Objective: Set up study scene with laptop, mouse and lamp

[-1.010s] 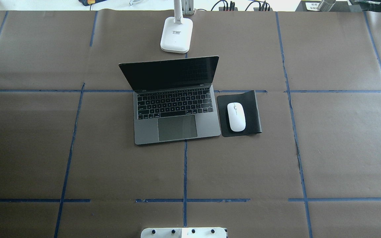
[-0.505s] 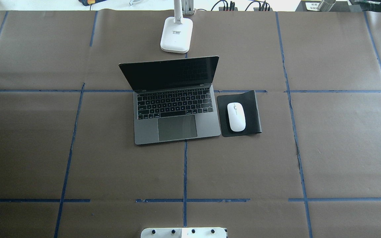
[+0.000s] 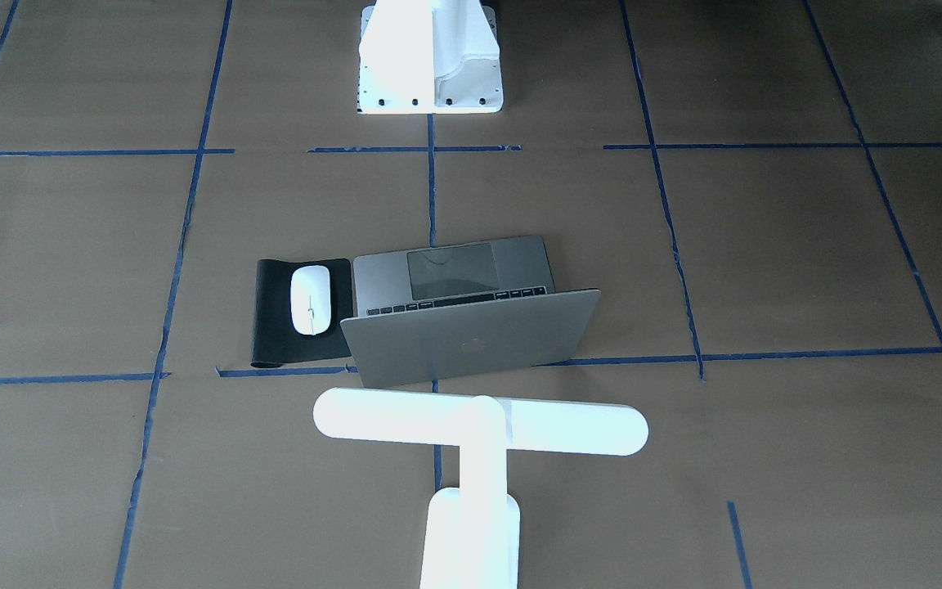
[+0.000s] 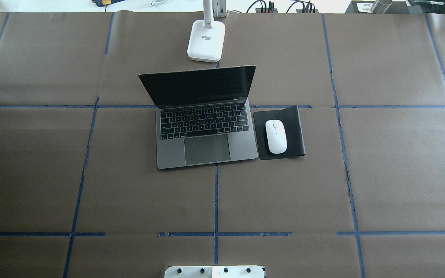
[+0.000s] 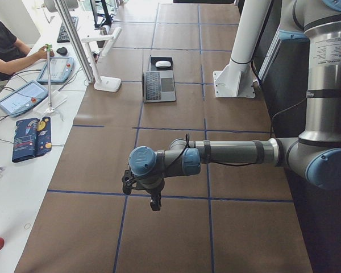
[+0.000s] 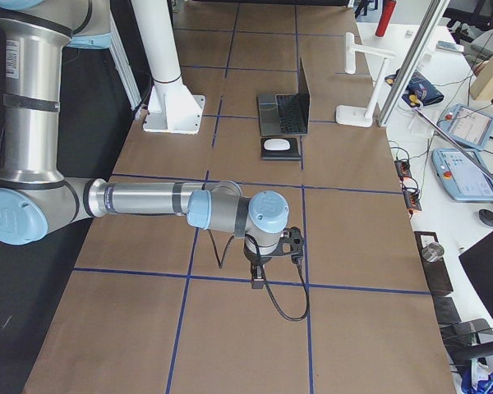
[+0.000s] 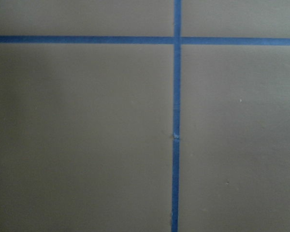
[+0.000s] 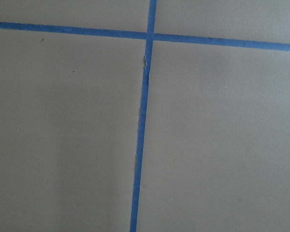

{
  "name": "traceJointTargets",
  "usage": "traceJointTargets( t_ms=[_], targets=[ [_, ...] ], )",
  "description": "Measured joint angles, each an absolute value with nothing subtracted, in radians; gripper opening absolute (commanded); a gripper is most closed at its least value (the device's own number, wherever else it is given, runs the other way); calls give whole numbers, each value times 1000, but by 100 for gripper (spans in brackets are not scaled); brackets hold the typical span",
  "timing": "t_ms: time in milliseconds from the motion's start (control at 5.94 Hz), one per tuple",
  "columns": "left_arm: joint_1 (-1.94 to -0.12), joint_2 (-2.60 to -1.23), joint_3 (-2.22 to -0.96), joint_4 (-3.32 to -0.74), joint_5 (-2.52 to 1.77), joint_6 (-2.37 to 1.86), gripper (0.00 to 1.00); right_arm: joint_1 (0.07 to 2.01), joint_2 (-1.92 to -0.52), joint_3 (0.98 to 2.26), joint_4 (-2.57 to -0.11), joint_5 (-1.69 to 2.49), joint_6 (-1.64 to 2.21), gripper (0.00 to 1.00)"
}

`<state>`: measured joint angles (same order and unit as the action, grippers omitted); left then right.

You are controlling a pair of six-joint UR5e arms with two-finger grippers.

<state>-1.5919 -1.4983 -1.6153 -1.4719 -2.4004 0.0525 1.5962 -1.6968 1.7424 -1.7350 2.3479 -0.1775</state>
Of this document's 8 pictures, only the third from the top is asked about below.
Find grey laptop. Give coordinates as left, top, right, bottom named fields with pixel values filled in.
left=340, top=236, right=599, bottom=389

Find white computer mouse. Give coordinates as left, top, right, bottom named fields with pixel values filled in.
left=290, top=264, right=334, bottom=336

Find black mouse pad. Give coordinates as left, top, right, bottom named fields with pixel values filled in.
left=251, top=259, right=354, bottom=368

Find white desk lamp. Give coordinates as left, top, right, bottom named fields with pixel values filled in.
left=312, top=388, right=649, bottom=588

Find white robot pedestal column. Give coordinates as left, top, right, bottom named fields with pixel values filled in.
left=357, top=1, right=505, bottom=115

